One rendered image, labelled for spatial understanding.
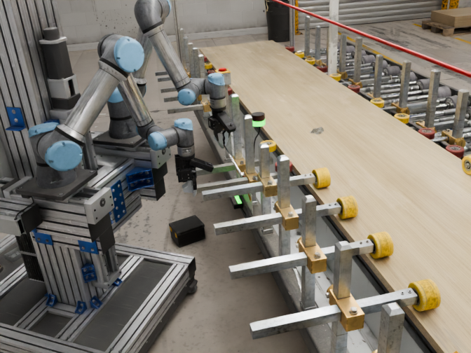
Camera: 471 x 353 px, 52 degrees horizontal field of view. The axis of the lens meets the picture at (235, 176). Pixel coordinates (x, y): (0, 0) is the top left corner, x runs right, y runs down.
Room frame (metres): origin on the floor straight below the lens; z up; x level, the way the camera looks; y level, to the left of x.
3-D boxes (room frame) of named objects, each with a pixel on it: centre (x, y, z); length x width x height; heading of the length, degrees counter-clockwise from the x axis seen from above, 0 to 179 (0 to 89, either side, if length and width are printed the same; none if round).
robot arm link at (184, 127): (1.91, 0.21, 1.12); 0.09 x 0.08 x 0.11; 126
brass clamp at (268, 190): (1.74, -0.12, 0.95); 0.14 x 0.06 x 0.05; 11
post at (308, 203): (1.27, -0.22, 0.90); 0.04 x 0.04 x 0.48; 11
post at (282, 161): (1.52, -0.17, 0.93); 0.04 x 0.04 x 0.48; 11
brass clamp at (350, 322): (1.01, -0.27, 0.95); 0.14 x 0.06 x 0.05; 11
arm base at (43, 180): (1.72, 0.70, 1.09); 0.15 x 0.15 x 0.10
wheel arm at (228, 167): (2.21, 0.02, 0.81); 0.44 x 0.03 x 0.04; 101
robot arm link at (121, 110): (2.18, 0.51, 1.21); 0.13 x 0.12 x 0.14; 167
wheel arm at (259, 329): (0.99, -0.26, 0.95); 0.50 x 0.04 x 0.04; 101
